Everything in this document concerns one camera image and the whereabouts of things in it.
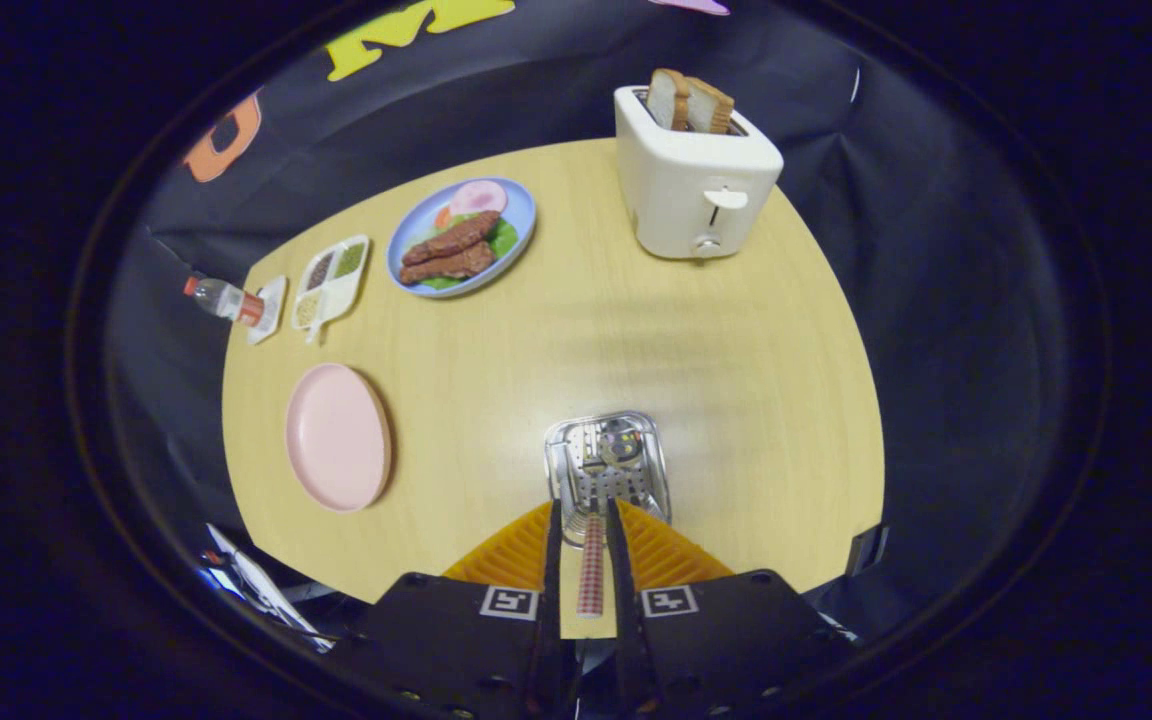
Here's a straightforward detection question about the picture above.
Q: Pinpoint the white toaster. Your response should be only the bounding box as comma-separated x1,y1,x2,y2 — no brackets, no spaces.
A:
614,84,785,261

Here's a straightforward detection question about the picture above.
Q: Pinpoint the spoon with red checked handle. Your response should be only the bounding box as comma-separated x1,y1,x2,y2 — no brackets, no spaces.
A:
576,422,645,619

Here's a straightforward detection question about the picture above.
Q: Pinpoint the metal wire basket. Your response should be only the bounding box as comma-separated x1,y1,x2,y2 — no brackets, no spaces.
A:
544,410,673,549

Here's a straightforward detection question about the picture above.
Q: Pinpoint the white divided tray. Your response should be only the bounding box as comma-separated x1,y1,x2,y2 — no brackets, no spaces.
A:
291,234,371,346

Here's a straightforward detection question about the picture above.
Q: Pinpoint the pink ham slice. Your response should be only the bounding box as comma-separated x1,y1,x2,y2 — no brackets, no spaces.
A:
448,180,509,218

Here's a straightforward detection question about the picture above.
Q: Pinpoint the blue plate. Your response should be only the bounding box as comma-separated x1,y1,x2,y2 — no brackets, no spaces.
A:
386,177,537,299

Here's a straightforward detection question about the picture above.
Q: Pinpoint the green lettuce leaf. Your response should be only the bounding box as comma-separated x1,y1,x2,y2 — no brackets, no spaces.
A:
421,218,520,291

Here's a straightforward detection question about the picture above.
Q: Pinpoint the white square coaster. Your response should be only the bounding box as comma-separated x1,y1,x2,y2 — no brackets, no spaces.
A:
246,275,288,346

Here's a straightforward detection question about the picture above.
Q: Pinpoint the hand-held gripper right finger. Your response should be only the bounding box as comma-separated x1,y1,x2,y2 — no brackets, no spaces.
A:
604,497,859,720

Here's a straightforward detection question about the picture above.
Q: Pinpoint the clear water bottle red label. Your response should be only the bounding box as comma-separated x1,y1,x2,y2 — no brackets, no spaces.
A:
183,275,267,328

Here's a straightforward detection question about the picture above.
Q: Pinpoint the pink plate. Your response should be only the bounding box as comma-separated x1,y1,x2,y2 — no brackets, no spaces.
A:
284,362,393,514

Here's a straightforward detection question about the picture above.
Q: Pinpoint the brown meat strip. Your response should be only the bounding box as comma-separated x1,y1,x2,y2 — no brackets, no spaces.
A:
401,211,502,267
398,241,497,286

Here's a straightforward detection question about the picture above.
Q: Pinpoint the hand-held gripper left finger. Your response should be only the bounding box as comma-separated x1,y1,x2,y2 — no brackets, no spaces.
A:
331,498,577,720

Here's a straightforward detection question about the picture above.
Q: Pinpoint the black table bracket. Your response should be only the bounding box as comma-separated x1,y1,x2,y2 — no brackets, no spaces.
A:
844,524,885,579

